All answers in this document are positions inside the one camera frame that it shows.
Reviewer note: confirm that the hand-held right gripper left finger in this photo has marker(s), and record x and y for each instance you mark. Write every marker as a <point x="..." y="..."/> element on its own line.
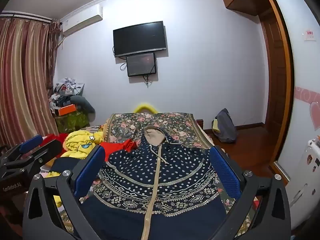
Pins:
<point x="90" y="172"/>

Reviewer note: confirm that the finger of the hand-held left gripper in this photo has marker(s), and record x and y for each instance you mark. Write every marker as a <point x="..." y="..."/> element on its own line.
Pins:
<point x="42" y="155"/>
<point x="31" y="142"/>

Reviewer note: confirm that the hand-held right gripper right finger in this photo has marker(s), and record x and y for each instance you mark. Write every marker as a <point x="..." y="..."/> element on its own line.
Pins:
<point x="225" y="172"/>

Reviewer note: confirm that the navy patterned hooded jacket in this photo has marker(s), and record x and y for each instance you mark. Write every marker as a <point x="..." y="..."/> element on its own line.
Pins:
<point x="175" y="170"/>

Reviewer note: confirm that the yellow cartoon fleece garment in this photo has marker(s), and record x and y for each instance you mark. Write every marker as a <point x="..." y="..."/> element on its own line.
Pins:
<point x="80" y="142"/>

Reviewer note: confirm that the orange-red garment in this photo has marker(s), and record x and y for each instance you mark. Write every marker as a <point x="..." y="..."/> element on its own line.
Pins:
<point x="117" y="147"/>

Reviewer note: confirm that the green cloth covered cabinet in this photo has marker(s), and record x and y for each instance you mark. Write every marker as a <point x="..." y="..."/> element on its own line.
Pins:
<point x="71" y="123"/>

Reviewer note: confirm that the grey backpack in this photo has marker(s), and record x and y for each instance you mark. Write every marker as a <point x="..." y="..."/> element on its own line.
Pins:
<point x="226" y="127"/>

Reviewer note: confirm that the yellow pouch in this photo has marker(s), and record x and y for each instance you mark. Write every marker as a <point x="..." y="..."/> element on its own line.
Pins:
<point x="215" y="125"/>

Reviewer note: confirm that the orange box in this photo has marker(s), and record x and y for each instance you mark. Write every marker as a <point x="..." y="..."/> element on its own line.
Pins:
<point x="67" y="109"/>

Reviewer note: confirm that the pile of clutter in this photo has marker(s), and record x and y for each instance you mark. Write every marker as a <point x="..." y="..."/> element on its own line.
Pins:
<point x="65" y="90"/>

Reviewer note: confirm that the striped curtain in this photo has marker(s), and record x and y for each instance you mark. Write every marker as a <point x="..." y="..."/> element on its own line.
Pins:
<point x="22" y="80"/>

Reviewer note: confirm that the floral blanket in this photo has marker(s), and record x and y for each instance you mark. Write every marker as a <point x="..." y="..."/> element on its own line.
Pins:
<point x="175" y="122"/>

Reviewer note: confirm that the white appliance with stickers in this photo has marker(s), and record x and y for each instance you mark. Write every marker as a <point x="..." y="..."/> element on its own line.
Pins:
<point x="303" y="180"/>

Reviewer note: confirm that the yellow foam tube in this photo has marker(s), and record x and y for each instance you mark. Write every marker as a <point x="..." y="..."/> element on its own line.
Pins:
<point x="143" y="105"/>

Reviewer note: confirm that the wooden door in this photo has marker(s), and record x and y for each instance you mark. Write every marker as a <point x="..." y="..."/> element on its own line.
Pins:
<point x="276" y="85"/>

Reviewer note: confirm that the white air conditioner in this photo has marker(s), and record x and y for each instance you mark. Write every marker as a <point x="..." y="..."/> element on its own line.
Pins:
<point x="82" y="20"/>

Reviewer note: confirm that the red and white label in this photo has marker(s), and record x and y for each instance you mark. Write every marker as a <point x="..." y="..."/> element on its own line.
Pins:
<point x="310" y="35"/>

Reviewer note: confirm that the wooden bed frame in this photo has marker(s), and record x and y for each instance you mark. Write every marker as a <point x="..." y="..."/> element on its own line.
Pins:
<point x="200" y="124"/>

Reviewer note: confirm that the small wall monitor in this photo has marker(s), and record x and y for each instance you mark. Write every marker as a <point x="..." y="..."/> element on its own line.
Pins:
<point x="141" y="64"/>

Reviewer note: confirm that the curtain rail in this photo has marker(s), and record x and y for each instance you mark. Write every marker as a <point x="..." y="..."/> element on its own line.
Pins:
<point x="25" y="16"/>

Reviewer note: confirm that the large wall television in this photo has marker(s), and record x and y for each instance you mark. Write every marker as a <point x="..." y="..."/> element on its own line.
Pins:
<point x="140" y="38"/>

